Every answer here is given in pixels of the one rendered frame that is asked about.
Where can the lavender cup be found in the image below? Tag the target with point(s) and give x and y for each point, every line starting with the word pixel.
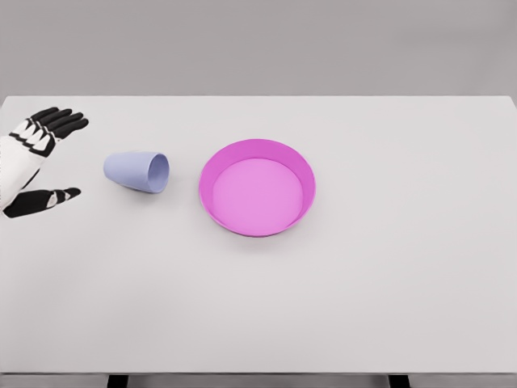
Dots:
pixel 129 171

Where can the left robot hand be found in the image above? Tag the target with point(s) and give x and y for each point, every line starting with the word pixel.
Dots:
pixel 16 161

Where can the pink plate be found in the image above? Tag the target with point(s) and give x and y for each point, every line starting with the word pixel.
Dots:
pixel 258 190

